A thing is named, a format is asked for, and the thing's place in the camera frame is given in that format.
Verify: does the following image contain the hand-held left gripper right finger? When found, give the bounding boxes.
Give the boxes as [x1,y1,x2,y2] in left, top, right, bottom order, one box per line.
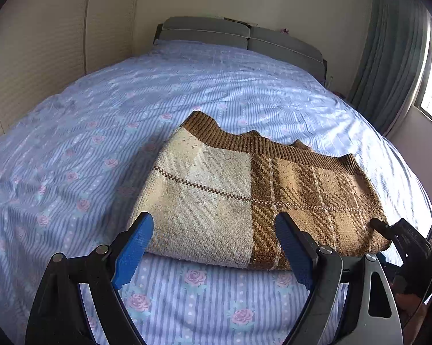
[275,211,405,345]

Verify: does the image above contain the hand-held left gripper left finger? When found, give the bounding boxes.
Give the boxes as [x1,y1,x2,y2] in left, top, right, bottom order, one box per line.
[26,211,155,345]

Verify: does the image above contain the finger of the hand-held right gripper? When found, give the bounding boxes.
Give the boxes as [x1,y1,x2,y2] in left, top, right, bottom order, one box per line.
[369,217,400,239]

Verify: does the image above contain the brown plaid knit sweater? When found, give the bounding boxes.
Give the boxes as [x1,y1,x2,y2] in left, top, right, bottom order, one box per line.
[128,111,393,272]

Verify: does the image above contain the blue floral quilt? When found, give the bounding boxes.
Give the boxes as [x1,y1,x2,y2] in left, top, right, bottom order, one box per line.
[0,39,432,345]

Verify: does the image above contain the grey-blue curtain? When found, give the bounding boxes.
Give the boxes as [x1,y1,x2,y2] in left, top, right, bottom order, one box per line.
[346,0,432,138]

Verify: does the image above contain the grey headboard cushion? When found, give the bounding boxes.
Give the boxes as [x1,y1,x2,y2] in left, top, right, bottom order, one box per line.
[247,26,325,70]
[158,16,251,50]

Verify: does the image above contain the grey padded headboard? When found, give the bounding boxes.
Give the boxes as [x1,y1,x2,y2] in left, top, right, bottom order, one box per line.
[153,23,329,85]

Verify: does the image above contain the cream louvred wardrobe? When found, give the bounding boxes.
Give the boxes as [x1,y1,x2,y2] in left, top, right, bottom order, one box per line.
[0,0,145,146]

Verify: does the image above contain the dark flat headboard items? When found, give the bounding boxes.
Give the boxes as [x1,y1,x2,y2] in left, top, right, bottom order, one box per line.
[224,17,257,27]

